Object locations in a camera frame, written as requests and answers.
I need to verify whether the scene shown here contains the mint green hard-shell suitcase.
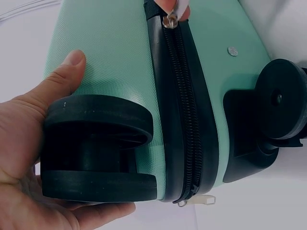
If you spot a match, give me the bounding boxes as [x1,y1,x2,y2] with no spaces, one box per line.
[40,0,307,209]

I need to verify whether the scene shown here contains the person's left hand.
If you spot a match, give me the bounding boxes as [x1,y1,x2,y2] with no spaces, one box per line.
[0,49,137,230]

